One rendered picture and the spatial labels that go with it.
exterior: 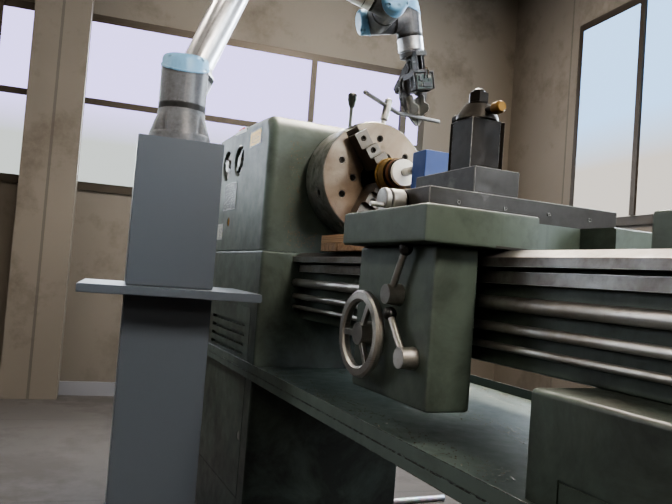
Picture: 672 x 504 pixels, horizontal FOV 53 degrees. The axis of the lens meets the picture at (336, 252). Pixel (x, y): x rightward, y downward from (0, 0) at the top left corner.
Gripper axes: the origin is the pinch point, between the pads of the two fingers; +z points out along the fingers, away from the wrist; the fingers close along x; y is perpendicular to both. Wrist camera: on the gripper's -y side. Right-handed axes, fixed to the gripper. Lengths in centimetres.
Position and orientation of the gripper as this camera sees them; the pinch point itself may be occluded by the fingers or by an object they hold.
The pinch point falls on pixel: (415, 122)
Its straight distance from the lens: 207.7
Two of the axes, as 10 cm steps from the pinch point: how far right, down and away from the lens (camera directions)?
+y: 4.2, 0.2, -9.1
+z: 1.2, 9.9, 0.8
